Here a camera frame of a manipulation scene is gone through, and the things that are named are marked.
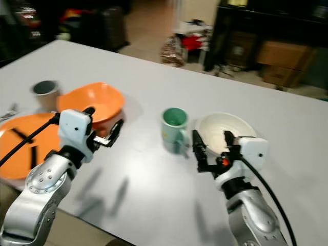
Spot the red fabric item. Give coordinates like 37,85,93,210
181,34,203,51

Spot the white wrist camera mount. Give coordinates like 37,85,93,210
57,108,94,157
233,136,270,171

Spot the short black strip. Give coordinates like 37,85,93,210
29,146,38,169

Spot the large light cardboard box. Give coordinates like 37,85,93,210
256,40,316,71

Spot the patterned bag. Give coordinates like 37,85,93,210
160,34,186,67

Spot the dark brown cardboard box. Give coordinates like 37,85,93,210
228,31,255,68

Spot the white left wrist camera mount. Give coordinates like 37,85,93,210
57,108,94,157

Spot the grey cup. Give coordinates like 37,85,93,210
32,80,60,113

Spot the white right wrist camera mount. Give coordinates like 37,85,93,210
233,136,270,171

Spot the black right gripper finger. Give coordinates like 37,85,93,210
191,130,212,172
223,130,240,154

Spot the white rack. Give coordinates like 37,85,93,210
172,19,214,66

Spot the red and yellow toy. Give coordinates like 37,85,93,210
61,9,86,27

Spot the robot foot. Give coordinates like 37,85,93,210
105,237,134,246

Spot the orange bowl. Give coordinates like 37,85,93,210
56,81,126,125

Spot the white bowl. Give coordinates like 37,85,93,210
195,112,257,156

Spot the orange flat plate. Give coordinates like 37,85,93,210
0,112,63,180

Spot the green mug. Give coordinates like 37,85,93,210
161,107,190,154

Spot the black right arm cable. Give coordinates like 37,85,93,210
240,155,299,246

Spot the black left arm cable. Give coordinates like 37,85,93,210
0,113,62,168

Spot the silver metal fork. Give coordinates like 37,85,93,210
0,104,19,122

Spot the long black strip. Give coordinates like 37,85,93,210
12,128,34,144

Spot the dark suitcase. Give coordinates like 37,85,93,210
99,6,129,51

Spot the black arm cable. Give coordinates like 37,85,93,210
240,155,299,246
0,113,62,168

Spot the black shelf unit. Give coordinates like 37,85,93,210
203,0,328,89

